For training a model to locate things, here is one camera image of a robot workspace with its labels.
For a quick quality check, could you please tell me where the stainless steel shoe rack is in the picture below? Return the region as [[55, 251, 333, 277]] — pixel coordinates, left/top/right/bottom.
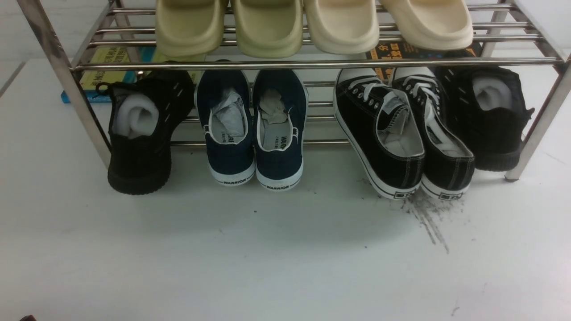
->
[[17, 0, 570, 181]]

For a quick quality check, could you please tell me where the black white canvas sneaker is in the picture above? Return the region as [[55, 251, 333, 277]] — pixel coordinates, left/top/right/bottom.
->
[[334, 68, 426, 199], [389, 67, 475, 200]]

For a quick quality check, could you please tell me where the yellow blue book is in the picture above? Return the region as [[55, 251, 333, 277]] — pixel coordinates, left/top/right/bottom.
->
[[61, 46, 207, 104]]

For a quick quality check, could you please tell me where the black orange book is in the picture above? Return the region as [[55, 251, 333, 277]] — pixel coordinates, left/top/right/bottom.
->
[[366, 42, 483, 60]]

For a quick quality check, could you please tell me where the black knit sneaker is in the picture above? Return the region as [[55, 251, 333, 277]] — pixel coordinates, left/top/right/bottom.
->
[[435, 66, 535, 172], [96, 70, 194, 195]]

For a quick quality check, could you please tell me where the navy blue canvas shoe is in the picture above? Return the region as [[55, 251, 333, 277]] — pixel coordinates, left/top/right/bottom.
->
[[194, 70, 255, 186], [251, 69, 309, 191]]

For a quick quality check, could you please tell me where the cream foam slipper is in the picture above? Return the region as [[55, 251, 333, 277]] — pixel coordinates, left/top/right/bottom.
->
[[302, 0, 380, 55], [380, 0, 474, 51]]

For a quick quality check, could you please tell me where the olive green foam slipper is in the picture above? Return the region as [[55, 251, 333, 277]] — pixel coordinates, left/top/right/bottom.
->
[[230, 0, 303, 58], [155, 0, 229, 58]]

